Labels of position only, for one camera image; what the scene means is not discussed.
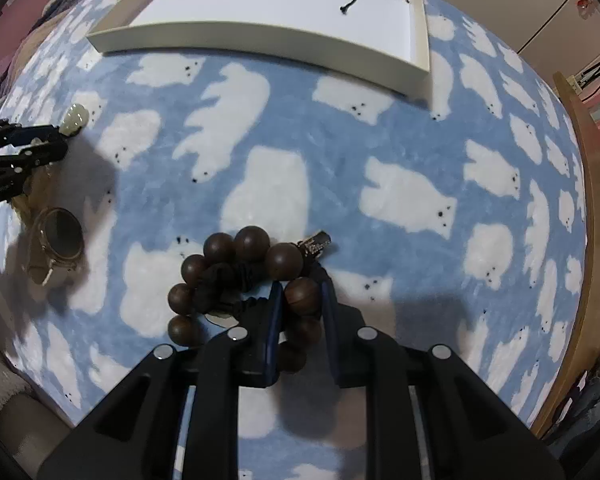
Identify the white wall socket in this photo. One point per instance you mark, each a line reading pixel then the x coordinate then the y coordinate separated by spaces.
pixel 575 81

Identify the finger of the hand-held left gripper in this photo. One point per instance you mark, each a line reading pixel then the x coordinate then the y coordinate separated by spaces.
pixel 40 156
pixel 30 134

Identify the wooden bed board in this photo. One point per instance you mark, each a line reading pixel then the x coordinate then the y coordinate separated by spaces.
pixel 595 260

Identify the white shallow tray box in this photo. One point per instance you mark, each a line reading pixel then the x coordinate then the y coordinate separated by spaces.
pixel 255 5

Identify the blue denim cloth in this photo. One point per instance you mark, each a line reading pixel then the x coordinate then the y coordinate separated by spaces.
pixel 595 400

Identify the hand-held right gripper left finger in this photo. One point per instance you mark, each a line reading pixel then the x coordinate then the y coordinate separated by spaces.
pixel 275 330

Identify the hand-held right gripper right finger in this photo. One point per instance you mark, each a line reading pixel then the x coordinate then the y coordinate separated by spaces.
pixel 330 325

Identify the pale jade pendant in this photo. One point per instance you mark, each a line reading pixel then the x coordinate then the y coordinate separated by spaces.
pixel 75 116

